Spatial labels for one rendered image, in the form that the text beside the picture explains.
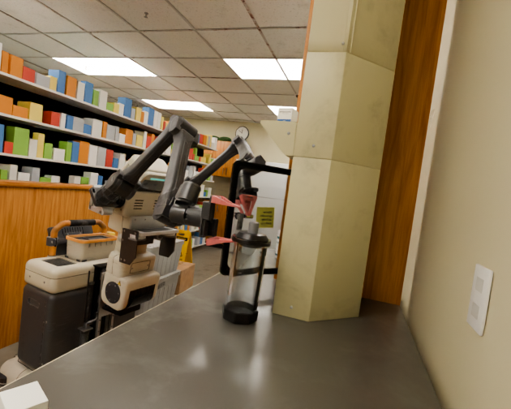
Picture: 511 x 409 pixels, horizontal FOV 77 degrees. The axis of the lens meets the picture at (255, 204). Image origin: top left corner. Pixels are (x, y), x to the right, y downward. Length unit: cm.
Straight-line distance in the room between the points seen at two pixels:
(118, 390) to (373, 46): 104
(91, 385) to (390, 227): 105
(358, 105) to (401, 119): 36
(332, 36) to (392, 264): 81
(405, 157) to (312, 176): 48
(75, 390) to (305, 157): 74
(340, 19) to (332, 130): 31
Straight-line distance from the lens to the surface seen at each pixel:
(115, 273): 170
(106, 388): 67
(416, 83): 139
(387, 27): 116
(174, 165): 112
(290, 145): 97
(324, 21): 107
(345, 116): 99
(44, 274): 185
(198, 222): 93
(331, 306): 104
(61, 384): 70
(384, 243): 132
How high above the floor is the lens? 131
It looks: 3 degrees down
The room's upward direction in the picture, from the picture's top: 7 degrees clockwise
